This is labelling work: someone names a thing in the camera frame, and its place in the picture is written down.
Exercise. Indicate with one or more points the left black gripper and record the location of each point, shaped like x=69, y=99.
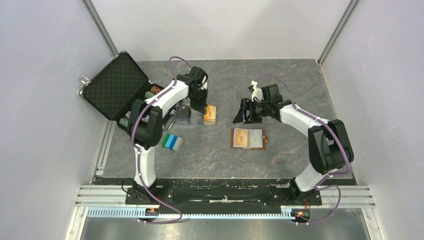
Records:
x=201, y=106

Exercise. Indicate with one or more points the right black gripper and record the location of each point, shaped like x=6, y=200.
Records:
x=246, y=104

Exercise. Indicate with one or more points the clear box with dark cards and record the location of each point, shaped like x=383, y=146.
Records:
x=183, y=113

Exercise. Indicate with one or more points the brown leather card holder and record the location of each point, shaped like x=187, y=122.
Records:
x=257, y=139

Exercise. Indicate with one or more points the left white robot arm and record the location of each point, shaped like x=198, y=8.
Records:
x=145, y=125

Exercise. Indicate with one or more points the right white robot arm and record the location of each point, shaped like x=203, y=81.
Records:
x=329, y=147

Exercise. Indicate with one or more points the black aluminium poker chip case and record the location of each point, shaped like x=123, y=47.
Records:
x=114, y=89

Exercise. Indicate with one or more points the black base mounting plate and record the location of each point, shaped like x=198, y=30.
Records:
x=178, y=191

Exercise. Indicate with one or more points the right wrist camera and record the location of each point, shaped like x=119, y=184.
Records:
x=256, y=92

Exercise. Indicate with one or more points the white slotted cable duct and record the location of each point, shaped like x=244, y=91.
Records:
x=153, y=214

